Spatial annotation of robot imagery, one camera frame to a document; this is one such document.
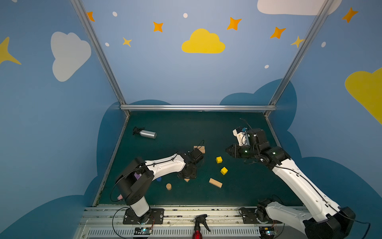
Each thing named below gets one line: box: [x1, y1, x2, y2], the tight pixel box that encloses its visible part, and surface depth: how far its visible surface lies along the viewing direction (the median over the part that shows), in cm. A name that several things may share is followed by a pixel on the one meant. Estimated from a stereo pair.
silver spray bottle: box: [132, 126, 158, 139], surface depth 106 cm
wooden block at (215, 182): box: [208, 177, 223, 189], surface depth 87 cm
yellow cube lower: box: [220, 166, 229, 176], surface depth 90 cm
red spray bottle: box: [190, 214, 211, 239], surface depth 71 cm
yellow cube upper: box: [215, 156, 223, 164], surface depth 95 cm
